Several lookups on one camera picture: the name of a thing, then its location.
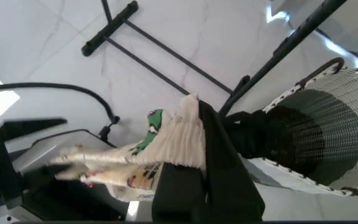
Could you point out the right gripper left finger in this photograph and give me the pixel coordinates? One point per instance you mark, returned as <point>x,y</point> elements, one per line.
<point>179,193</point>

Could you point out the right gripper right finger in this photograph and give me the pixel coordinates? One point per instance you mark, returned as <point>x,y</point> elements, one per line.
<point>228,174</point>

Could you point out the cream printed garment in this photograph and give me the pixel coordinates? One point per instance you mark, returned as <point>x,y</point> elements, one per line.
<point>179,140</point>

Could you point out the white laundry basket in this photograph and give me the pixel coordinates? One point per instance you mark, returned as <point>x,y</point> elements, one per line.
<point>337,130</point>

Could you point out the black clothes rack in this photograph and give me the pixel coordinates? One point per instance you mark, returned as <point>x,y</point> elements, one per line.
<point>110,28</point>

